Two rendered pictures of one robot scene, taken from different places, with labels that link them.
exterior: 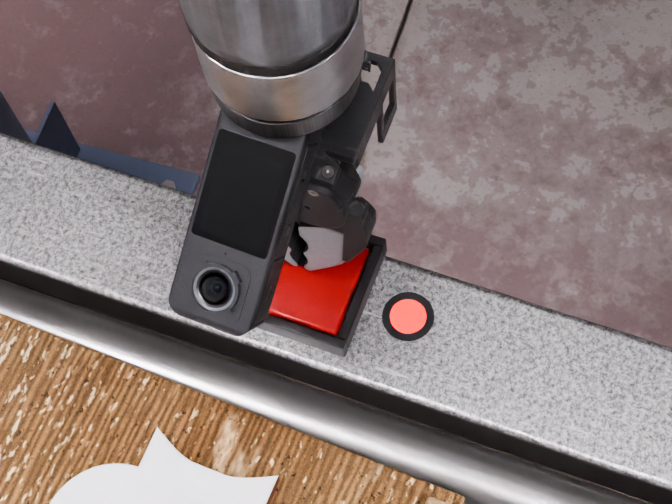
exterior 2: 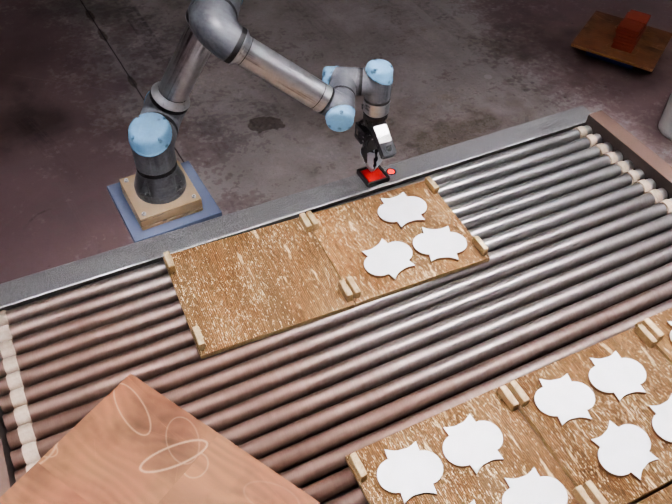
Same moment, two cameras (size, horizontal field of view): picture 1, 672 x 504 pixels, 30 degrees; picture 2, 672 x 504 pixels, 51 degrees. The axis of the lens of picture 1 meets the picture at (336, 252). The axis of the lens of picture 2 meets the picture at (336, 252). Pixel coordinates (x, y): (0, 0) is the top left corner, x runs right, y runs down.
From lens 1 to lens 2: 1.70 m
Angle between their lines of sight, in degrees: 36
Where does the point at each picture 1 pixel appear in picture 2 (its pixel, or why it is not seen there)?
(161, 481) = (389, 202)
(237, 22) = (386, 93)
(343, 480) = (410, 188)
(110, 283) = (344, 196)
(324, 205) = not seen: hidden behind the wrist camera
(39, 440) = (365, 213)
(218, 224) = (382, 140)
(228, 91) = (379, 112)
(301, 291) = (374, 175)
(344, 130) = not seen: hidden behind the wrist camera
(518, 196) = not seen: hidden behind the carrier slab
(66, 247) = (331, 197)
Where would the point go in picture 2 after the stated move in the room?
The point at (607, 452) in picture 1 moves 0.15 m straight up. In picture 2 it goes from (435, 167) to (442, 129)
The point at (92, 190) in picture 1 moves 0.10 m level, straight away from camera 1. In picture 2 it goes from (324, 188) to (293, 182)
